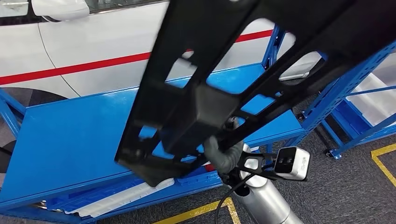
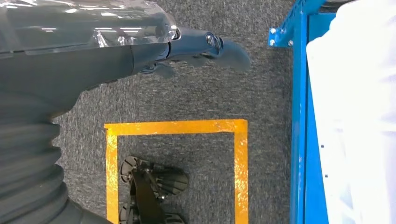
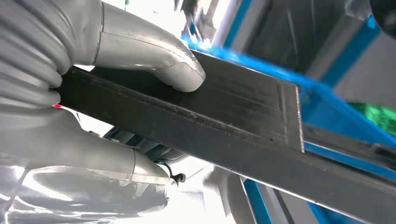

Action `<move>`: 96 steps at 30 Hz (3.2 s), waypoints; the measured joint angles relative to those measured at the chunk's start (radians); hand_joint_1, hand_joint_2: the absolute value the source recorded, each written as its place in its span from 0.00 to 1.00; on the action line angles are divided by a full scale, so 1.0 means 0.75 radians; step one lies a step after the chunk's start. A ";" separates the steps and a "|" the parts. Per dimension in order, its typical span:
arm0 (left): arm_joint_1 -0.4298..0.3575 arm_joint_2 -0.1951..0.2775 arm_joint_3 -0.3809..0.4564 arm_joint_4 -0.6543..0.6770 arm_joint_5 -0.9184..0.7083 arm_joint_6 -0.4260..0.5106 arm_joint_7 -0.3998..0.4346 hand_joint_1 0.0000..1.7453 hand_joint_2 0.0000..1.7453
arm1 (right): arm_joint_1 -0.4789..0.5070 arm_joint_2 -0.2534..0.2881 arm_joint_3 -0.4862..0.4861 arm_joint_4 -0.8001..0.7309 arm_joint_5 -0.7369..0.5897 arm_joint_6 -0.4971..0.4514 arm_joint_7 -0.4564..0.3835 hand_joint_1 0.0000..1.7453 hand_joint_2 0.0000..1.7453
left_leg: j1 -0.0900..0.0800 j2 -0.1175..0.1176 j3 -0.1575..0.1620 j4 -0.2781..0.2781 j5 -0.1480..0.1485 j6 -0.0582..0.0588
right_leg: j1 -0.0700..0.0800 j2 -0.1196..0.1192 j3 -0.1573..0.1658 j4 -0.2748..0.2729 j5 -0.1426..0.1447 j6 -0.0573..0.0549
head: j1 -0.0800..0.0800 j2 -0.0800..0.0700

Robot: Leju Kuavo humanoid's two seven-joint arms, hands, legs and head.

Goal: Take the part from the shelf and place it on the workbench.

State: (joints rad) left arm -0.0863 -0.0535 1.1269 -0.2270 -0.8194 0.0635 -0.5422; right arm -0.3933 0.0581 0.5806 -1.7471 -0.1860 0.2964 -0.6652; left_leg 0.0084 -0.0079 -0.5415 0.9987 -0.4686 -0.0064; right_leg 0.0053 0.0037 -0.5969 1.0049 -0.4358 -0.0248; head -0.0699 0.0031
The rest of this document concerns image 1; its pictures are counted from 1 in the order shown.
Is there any black plastic bracket part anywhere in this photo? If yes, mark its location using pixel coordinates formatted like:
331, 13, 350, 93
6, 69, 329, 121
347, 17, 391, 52
114, 0, 396, 188

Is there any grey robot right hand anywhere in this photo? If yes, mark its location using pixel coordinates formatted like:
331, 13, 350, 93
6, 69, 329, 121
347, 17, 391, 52
223, 117, 240, 131

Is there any white car with red stripe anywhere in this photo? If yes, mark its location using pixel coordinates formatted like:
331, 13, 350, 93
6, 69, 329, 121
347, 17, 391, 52
0, 0, 324, 146

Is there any blue metal shelf rack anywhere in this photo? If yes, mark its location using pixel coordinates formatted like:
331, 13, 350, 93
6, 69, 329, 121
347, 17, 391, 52
0, 24, 396, 224
320, 86, 396, 161

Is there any white plastic bin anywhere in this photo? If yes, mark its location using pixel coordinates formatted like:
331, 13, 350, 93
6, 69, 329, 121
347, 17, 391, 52
346, 52, 396, 127
65, 177, 176, 218

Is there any yellow floor tape square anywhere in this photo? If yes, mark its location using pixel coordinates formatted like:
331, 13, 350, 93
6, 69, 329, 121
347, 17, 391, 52
151, 197, 241, 224
370, 143, 396, 188

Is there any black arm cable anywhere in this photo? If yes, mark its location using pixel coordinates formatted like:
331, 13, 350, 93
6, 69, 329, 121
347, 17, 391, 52
214, 164, 264, 224

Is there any black round stand base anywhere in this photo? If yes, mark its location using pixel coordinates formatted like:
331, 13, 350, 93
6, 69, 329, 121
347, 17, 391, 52
0, 140, 16, 174

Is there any white car side mirror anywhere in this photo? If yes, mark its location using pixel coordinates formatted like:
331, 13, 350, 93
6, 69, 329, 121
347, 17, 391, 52
31, 0, 90, 21

